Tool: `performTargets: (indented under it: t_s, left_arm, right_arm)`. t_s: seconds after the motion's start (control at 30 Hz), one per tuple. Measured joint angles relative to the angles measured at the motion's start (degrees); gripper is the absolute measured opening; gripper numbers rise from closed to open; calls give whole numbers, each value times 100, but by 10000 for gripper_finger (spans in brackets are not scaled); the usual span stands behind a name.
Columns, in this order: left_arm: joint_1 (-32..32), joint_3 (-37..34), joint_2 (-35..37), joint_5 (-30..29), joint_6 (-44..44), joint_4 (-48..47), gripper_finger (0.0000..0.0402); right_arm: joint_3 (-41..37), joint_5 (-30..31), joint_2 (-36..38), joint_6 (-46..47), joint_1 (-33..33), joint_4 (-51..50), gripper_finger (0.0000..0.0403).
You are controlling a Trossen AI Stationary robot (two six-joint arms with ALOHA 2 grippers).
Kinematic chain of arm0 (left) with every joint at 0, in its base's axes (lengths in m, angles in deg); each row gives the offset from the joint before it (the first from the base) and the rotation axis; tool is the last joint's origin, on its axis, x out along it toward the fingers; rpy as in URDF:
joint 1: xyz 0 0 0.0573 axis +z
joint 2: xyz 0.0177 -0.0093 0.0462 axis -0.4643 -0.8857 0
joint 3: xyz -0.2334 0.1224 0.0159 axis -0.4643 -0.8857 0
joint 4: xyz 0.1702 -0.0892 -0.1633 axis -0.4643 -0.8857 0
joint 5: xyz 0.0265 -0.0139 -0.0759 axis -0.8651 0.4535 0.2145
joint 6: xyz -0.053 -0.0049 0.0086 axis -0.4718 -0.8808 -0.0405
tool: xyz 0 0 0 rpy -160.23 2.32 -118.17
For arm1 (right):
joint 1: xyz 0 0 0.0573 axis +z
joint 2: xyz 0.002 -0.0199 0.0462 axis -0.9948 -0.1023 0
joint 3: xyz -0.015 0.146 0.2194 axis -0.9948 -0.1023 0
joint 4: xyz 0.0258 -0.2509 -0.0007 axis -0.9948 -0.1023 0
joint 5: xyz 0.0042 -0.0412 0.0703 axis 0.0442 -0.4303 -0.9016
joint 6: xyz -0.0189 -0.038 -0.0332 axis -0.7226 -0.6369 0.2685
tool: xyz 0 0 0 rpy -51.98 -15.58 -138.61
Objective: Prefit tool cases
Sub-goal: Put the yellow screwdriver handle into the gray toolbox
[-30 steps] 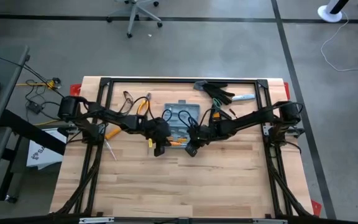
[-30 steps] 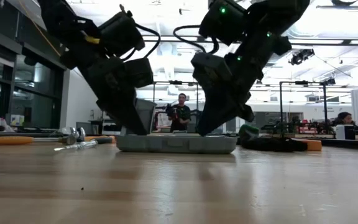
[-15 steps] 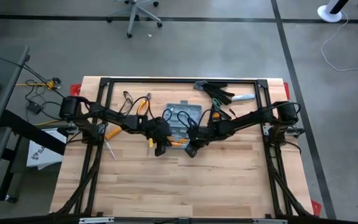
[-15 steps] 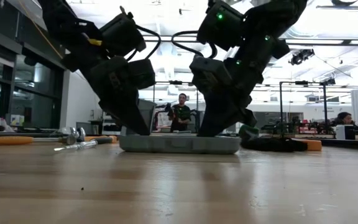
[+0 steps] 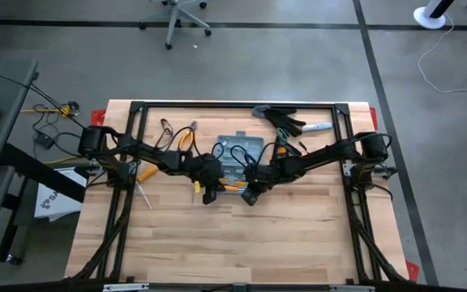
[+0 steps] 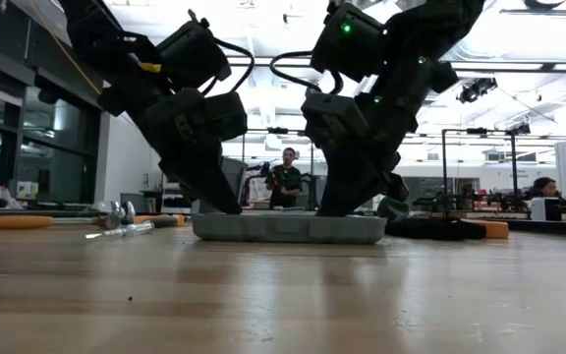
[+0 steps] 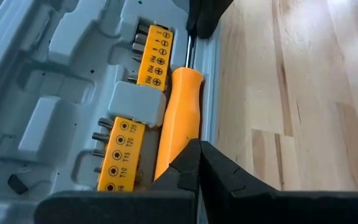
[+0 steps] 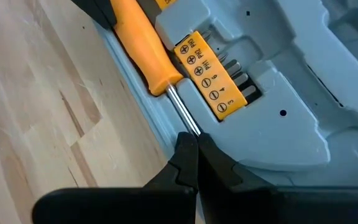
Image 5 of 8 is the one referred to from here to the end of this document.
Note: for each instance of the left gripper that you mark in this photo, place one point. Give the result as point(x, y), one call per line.
point(205, 170)

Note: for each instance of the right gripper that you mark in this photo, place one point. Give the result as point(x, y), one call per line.
point(260, 175)

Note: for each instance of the orange bit holder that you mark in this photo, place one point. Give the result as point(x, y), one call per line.
point(224, 180)

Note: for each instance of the grey plastic tool case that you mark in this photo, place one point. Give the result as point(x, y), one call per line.
point(241, 152)

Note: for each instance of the black and orange tool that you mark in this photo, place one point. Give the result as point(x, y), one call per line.
point(193, 126)

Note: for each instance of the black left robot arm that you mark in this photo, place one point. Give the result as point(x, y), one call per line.
point(148, 152)

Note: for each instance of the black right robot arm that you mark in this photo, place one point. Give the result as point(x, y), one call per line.
point(322, 156)

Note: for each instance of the silver utility knife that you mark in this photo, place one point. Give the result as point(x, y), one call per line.
point(316, 127)

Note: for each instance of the shiny clear object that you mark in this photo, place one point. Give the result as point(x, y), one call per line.
point(169, 130)

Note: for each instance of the red corner clamp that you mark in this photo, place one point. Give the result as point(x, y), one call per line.
point(97, 119)
point(374, 119)
point(412, 271)

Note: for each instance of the white printed carton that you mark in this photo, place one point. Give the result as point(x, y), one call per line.
point(55, 203)

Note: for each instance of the grey mesh office chair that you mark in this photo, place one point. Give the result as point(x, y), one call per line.
point(172, 24)

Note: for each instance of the black power adapter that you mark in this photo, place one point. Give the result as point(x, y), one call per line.
point(45, 140)

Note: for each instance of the black diagonal bar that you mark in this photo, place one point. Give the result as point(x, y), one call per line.
point(39, 172)

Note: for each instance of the black desk leg with caster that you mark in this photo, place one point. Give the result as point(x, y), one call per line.
point(12, 227)

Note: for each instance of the white round stand base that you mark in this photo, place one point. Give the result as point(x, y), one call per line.
point(428, 20)

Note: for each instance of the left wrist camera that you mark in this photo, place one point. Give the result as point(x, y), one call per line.
point(210, 196)

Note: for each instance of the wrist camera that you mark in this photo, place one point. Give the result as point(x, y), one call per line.
point(250, 197)
point(210, 196)

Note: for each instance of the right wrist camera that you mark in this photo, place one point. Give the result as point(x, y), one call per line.
point(250, 197)

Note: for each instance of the black table frame rail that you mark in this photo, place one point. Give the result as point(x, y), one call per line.
point(136, 121)

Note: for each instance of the silver metal bracket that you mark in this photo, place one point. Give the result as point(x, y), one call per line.
point(126, 287)
point(351, 288)

